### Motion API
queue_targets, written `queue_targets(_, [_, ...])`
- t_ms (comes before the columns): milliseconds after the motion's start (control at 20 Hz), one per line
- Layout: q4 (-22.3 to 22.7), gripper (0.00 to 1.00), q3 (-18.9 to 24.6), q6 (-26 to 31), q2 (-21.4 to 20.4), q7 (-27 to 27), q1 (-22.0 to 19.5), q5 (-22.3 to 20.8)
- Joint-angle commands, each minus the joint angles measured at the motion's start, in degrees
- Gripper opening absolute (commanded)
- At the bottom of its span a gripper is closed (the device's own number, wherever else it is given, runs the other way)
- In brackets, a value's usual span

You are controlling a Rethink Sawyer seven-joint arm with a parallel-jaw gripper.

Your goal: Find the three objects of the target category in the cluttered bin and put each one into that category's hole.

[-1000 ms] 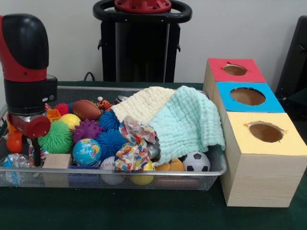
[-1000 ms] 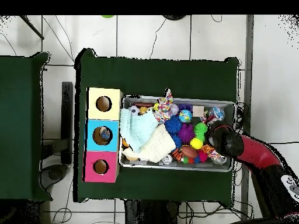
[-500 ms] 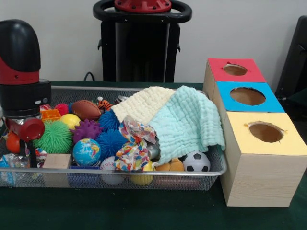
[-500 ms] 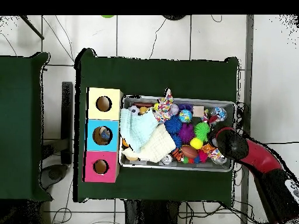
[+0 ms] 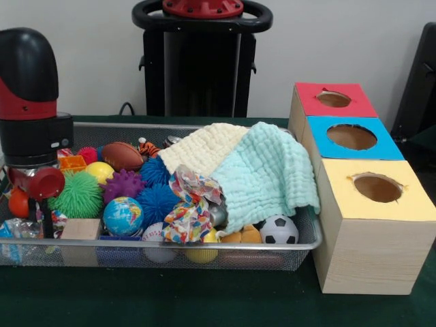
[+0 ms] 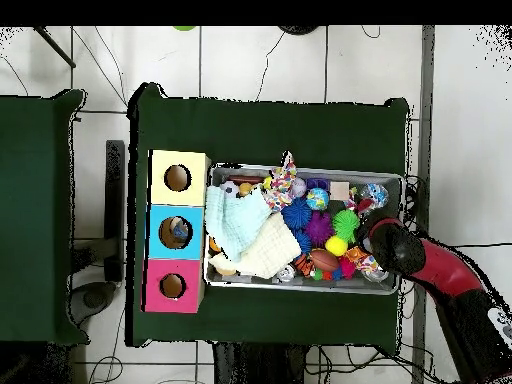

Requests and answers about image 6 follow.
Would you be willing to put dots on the cream white cloth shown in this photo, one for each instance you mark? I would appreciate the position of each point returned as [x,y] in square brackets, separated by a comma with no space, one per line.
[272,248]

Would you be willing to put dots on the mint green cloth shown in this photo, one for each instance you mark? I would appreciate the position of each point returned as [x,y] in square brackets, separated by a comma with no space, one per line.
[236,224]

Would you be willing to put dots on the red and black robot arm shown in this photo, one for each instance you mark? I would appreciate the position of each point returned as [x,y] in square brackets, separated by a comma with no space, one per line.
[440,272]

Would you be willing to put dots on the shallow mesh bin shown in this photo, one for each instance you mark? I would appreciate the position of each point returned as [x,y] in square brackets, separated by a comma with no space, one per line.
[280,286]

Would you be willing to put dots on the wooden box with three holes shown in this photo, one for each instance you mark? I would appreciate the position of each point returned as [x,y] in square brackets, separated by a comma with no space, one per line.
[192,240]

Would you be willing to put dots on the green spiky ball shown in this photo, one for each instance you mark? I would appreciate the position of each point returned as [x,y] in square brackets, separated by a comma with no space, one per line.
[346,224]

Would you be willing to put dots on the wooden block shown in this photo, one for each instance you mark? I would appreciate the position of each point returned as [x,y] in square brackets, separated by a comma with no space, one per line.
[340,190]

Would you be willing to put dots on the globe print ball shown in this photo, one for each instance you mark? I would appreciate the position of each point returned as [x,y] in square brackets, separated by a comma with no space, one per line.
[317,198]

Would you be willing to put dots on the yellow ball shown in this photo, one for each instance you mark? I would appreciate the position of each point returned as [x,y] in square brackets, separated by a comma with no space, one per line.
[336,246]

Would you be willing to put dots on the purple spiky toy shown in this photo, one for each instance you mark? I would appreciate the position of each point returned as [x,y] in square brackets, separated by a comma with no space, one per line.
[318,228]

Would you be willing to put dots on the brown toy football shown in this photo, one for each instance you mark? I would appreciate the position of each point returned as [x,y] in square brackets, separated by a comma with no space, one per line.
[324,260]

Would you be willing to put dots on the blue spiky ball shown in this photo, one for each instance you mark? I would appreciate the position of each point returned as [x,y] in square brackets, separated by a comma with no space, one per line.
[296,212]

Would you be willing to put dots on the dark green table cloth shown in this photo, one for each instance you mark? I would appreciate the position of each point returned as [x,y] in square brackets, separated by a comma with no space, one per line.
[32,220]
[260,132]

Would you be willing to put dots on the black round object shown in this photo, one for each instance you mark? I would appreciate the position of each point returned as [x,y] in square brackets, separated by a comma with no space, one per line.
[298,29]

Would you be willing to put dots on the black upright panel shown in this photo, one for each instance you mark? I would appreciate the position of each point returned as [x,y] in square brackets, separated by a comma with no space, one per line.
[114,200]

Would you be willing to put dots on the small green object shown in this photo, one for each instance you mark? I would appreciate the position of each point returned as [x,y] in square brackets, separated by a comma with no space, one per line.
[184,28]

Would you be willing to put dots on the grey round stand foot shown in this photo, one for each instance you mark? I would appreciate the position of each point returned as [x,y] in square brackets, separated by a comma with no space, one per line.
[94,298]

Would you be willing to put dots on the black slanted rod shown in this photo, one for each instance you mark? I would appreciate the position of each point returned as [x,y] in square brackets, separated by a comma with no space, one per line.
[56,47]

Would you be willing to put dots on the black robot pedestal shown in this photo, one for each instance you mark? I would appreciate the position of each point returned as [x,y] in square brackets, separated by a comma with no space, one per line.
[260,366]

